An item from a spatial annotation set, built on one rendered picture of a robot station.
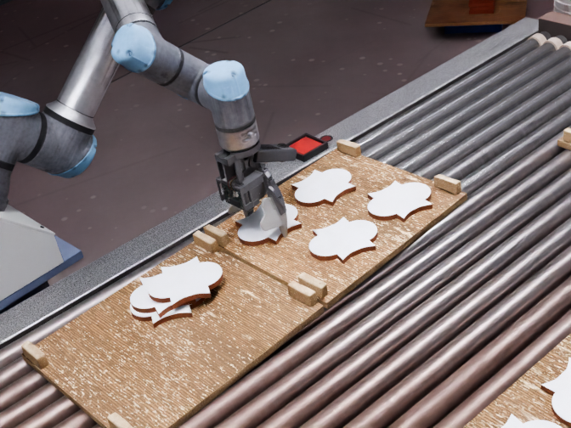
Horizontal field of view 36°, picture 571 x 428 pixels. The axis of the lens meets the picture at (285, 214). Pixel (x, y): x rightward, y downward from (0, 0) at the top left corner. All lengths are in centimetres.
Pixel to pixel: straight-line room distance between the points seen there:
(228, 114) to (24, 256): 57
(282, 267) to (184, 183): 220
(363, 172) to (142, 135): 251
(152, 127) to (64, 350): 282
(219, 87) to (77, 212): 233
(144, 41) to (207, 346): 53
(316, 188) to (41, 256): 59
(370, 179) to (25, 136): 72
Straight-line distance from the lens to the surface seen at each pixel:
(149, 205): 370
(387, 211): 170
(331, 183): 181
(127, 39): 153
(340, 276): 157
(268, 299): 155
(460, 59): 235
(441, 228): 170
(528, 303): 154
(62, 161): 192
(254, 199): 163
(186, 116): 434
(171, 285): 158
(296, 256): 163
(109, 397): 146
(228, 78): 151
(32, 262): 187
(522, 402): 134
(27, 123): 186
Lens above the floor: 191
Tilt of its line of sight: 34 degrees down
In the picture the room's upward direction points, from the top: 10 degrees counter-clockwise
